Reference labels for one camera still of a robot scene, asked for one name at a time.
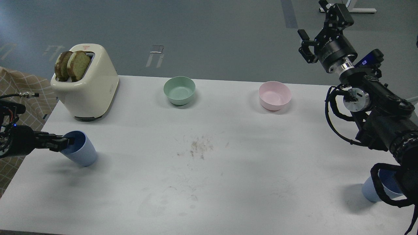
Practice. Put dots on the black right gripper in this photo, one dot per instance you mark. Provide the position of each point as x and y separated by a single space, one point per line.
329 49

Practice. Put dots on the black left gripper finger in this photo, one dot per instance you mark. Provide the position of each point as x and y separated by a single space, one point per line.
53 142

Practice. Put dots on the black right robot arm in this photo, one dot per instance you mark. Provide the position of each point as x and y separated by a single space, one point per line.
363 111

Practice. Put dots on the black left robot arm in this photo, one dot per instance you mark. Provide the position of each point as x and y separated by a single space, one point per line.
21 140

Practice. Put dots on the beige checkered cloth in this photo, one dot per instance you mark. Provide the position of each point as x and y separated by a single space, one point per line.
37 112

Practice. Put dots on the white desk leg base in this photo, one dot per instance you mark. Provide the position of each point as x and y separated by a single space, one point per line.
362 10

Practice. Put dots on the cream toaster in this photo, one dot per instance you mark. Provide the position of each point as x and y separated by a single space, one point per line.
89 98

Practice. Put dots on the toast slice left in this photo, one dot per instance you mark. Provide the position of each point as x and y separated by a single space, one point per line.
60 68

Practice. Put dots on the pink bowl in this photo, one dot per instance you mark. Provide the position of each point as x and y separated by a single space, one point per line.
274 96

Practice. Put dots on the white chair base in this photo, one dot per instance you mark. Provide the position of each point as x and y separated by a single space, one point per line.
414 102

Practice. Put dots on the green bowl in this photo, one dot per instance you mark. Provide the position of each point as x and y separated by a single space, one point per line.
179 90

